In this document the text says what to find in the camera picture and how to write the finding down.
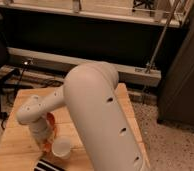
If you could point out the red bowl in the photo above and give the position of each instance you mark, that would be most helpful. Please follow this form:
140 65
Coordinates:
51 120

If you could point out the black white striped cloth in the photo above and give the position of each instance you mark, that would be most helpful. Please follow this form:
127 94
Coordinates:
43 165

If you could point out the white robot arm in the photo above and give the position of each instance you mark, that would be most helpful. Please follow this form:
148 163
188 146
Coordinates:
88 92

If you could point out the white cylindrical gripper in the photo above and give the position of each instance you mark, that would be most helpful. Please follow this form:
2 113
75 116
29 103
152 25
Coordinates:
41 131

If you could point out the metal pole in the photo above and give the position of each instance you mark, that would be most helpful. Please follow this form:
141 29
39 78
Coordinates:
171 14

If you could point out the orange red pepper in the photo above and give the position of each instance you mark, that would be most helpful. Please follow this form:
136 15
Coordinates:
47 146

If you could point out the white cup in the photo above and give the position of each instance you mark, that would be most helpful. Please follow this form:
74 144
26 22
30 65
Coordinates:
61 147

